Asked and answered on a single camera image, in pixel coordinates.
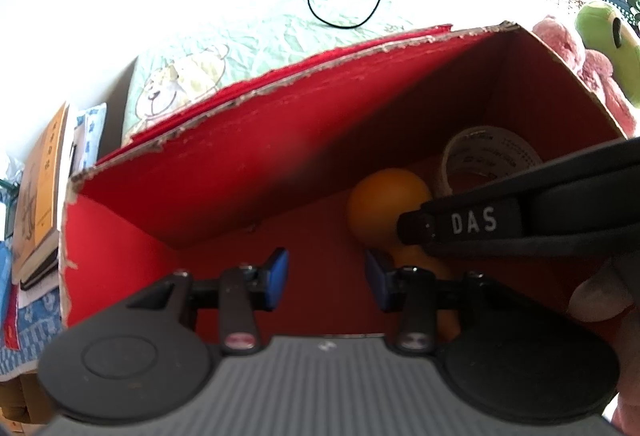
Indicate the brown cardboard box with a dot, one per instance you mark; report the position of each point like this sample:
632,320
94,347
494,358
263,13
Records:
20,401

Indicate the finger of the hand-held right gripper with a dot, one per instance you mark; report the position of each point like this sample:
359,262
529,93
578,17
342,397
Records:
414,227

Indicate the pink plush toy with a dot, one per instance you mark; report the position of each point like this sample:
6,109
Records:
595,71

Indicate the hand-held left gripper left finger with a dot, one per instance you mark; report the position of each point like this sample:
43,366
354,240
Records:
276,278

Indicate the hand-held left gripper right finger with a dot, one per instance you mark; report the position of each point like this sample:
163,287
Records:
376,281

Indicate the beige tape roll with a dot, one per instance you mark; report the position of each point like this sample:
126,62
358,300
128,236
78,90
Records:
467,151

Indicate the black notebook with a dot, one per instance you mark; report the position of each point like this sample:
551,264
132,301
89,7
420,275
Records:
40,273

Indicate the red cardboard box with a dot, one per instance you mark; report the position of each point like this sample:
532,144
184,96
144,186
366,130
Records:
225,166

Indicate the orange rubber bulb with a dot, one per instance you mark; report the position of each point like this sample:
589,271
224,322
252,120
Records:
385,206

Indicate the person's right hand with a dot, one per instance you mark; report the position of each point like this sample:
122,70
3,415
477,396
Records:
602,293

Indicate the green teddy bear pillow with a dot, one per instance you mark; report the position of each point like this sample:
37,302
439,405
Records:
260,46

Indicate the blue patterned packet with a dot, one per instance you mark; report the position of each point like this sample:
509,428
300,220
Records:
92,131

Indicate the green round plush toy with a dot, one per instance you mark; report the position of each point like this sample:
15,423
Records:
595,19

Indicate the orange book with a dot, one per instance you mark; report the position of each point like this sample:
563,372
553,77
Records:
40,176

